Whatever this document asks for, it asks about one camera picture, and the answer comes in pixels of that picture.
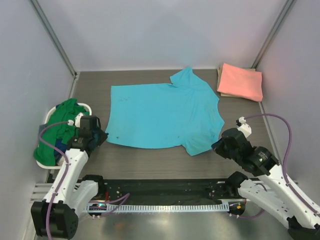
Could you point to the pink folded t shirt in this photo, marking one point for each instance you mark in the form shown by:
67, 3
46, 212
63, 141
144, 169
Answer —
240, 82

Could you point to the white slotted cable duct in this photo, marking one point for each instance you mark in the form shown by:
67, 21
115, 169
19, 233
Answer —
100, 208

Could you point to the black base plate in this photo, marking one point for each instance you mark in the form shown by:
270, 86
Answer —
170, 191

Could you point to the aluminium frame rail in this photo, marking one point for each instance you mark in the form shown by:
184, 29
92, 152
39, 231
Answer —
42, 191

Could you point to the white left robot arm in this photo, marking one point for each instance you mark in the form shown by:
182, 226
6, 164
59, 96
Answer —
57, 215

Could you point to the white laundry basket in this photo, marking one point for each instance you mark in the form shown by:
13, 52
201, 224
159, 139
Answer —
48, 115

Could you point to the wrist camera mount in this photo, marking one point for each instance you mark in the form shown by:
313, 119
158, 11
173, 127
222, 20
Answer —
243, 127
76, 121

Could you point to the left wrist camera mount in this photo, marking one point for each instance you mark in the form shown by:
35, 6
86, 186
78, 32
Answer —
76, 121

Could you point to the navy blue t shirt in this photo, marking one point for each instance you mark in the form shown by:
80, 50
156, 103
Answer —
61, 146

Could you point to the green t shirt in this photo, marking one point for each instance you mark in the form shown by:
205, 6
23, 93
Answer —
66, 110

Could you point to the light blue t shirt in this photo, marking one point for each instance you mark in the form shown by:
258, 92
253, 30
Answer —
183, 112

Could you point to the grey garment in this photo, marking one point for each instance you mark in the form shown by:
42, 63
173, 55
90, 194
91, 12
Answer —
42, 129

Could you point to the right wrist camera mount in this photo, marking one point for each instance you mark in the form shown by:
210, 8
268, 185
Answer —
243, 127

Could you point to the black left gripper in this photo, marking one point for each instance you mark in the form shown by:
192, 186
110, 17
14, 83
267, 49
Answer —
103, 136

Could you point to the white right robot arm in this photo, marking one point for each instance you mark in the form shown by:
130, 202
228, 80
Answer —
285, 201

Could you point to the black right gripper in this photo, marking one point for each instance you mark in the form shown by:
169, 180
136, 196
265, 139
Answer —
217, 147

